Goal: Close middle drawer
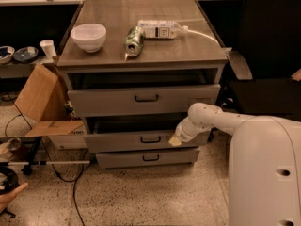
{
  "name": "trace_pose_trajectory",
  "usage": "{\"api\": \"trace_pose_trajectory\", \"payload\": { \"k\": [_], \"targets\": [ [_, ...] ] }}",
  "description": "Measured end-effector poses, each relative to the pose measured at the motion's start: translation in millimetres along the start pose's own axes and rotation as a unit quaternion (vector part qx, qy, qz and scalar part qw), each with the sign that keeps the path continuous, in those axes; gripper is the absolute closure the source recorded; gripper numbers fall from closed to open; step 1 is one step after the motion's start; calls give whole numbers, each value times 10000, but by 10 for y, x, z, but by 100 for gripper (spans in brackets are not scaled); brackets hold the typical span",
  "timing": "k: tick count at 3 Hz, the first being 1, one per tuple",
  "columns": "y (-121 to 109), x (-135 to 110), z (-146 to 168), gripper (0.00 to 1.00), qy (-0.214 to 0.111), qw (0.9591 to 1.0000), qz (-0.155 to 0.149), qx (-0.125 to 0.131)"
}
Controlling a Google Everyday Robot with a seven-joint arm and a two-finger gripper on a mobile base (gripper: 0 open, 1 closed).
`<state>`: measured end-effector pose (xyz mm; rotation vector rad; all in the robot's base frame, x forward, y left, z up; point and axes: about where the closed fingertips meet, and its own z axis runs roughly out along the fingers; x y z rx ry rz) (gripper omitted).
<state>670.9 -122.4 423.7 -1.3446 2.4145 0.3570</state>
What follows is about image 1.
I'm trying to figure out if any white cable on cabinet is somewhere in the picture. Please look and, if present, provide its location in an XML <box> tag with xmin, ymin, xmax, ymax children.
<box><xmin>186</xmin><ymin>28</ymin><xmax>220</xmax><ymax>45</ymax></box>

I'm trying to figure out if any white paper cup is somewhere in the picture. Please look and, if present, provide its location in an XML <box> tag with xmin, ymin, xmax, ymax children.
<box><xmin>40</xmin><ymin>40</ymin><xmax>56</xmax><ymax>58</ymax></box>

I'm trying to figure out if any grey bottom drawer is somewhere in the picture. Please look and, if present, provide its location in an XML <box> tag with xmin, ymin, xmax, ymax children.
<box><xmin>96</xmin><ymin>147</ymin><xmax>199</xmax><ymax>169</ymax></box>

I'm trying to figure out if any grey drawer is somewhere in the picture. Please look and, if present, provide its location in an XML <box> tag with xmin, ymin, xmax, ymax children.
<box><xmin>83</xmin><ymin>112</ymin><xmax>211</xmax><ymax>153</ymax></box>
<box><xmin>68</xmin><ymin>84</ymin><xmax>220</xmax><ymax>117</ymax></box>
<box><xmin>96</xmin><ymin>147</ymin><xmax>199</xmax><ymax>169</ymax></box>

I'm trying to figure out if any black floor cable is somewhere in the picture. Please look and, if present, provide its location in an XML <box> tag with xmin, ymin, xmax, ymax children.
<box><xmin>3</xmin><ymin>92</ymin><xmax>92</xmax><ymax>226</ymax></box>

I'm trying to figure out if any grey top drawer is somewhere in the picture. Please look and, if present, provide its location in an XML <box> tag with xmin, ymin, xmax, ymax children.
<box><xmin>68</xmin><ymin>84</ymin><xmax>220</xmax><ymax>117</ymax></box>

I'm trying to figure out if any grey drawer cabinet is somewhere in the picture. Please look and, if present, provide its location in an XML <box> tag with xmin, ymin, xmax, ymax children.
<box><xmin>58</xmin><ymin>0</ymin><xmax>227</xmax><ymax>168</ymax></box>

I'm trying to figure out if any open cardboard box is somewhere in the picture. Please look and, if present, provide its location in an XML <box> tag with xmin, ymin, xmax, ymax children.
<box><xmin>14</xmin><ymin>63</ymin><xmax>87</xmax><ymax>150</ymax></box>

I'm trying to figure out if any white rod black stand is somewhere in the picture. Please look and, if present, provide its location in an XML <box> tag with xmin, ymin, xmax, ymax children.
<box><xmin>0</xmin><ymin>137</ymin><xmax>91</xmax><ymax>175</ymax></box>

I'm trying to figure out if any person's hand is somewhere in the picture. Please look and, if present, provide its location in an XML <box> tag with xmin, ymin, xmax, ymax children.
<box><xmin>0</xmin><ymin>183</ymin><xmax>28</xmax><ymax>213</ymax></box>

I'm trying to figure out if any small round container on floor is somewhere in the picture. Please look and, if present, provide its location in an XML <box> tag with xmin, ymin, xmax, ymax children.
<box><xmin>0</xmin><ymin>138</ymin><xmax>22</xmax><ymax>159</ymax></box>

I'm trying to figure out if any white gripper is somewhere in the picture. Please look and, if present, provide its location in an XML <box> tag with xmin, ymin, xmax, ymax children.
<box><xmin>168</xmin><ymin>117</ymin><xmax>211</xmax><ymax>147</ymax></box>

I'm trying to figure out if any clear plastic water bottle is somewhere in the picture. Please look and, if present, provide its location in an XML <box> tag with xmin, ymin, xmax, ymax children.
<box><xmin>137</xmin><ymin>20</ymin><xmax>188</xmax><ymax>40</ymax></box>

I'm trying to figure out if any green soda can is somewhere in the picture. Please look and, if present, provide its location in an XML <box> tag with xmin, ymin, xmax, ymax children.
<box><xmin>123</xmin><ymin>26</ymin><xmax>145</xmax><ymax>57</ymax></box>

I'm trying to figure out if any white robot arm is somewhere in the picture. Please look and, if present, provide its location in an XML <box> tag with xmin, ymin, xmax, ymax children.
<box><xmin>169</xmin><ymin>103</ymin><xmax>301</xmax><ymax>226</ymax></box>

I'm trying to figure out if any black office chair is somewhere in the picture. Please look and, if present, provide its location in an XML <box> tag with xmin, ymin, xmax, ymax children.
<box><xmin>223</xmin><ymin>0</ymin><xmax>301</xmax><ymax>121</ymax></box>

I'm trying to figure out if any blue white bowl left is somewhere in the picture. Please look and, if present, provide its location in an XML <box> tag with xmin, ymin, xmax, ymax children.
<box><xmin>0</xmin><ymin>46</ymin><xmax>15</xmax><ymax>64</ymax></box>

